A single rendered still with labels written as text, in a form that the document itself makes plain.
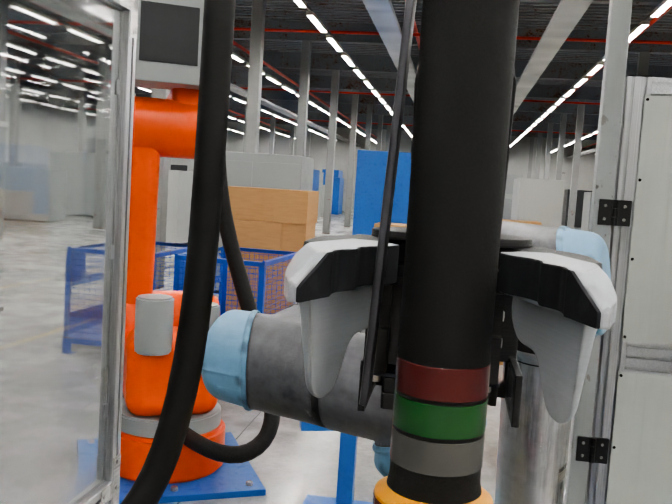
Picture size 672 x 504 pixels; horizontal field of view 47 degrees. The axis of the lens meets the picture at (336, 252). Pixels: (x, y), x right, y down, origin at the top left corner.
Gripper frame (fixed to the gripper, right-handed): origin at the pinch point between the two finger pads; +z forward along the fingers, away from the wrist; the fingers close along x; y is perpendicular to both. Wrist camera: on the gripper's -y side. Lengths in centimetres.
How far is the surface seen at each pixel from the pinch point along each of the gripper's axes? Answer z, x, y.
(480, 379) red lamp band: -1.9, -1.4, 3.6
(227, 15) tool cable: 2.4, 6.9, -7.5
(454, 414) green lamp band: -1.4, -0.6, 4.8
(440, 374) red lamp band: -1.3, 0.0, 3.4
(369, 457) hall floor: -440, 41, 165
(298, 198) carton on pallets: -784, 167, 14
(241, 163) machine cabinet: -1038, 305, -25
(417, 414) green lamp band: -1.4, 0.6, 4.9
